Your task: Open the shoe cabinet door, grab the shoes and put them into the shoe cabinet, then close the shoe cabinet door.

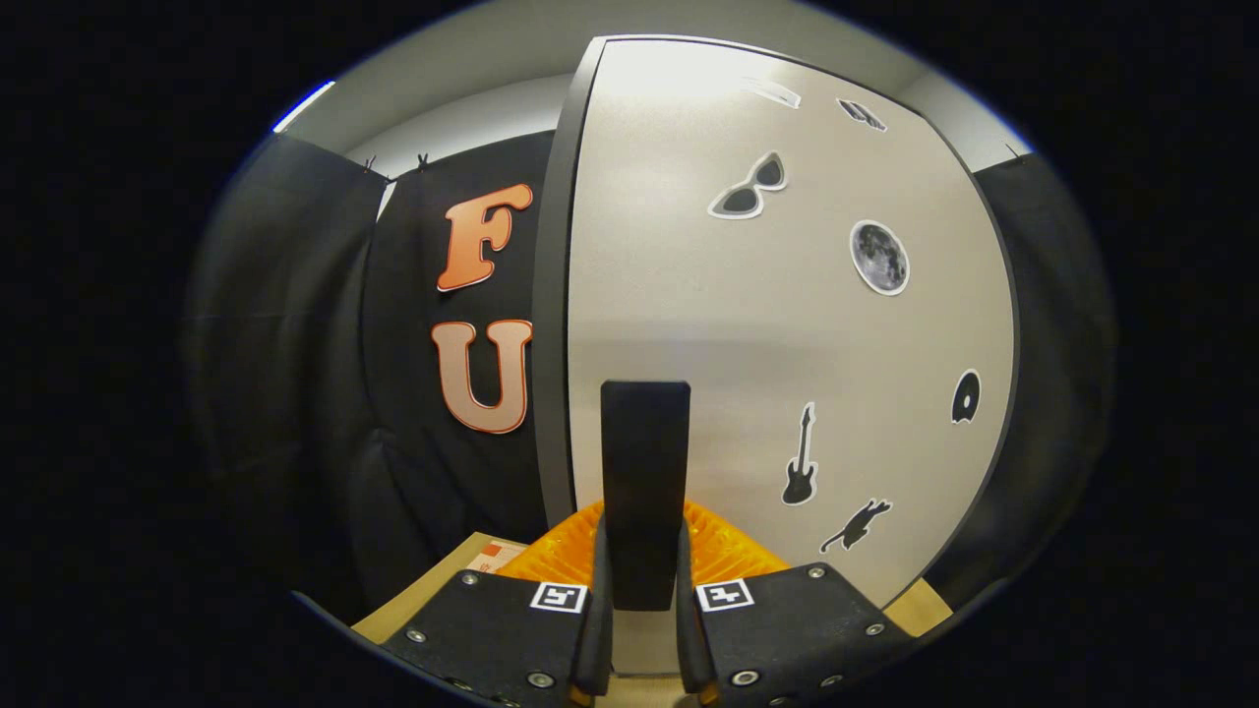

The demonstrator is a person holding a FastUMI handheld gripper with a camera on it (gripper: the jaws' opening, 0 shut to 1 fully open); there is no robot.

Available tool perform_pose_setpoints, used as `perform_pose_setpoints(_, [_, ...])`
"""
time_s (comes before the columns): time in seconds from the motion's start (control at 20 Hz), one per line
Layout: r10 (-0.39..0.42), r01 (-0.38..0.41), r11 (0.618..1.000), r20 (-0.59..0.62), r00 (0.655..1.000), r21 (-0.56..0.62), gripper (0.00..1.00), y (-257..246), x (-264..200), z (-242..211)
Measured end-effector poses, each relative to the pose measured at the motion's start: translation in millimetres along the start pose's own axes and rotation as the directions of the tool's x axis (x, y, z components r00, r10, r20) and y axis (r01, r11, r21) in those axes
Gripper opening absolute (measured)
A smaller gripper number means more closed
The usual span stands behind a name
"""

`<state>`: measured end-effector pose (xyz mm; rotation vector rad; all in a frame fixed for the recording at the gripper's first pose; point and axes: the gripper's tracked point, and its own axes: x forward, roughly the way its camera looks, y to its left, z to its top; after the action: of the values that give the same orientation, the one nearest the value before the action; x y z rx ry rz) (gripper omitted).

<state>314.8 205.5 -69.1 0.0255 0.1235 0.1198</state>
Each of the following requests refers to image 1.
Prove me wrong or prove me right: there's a black door handle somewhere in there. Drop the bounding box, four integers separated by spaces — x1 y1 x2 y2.
600 380 691 613

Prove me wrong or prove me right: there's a narrow ceiling light strip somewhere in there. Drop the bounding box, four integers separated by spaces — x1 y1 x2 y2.
272 81 336 134

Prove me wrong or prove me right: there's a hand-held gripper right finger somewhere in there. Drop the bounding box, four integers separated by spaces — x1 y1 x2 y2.
675 501 913 708

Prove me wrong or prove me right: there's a beige shoe cabinet door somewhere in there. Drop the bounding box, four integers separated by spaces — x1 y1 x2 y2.
566 37 1021 679

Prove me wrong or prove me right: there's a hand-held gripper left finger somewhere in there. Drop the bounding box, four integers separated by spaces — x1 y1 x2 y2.
382 501 615 708

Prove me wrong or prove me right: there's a black backdrop cloth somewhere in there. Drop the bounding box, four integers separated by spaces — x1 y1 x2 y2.
187 133 1117 630

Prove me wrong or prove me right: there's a dark grey shoe cabinet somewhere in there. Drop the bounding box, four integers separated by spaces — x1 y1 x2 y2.
531 35 1024 611

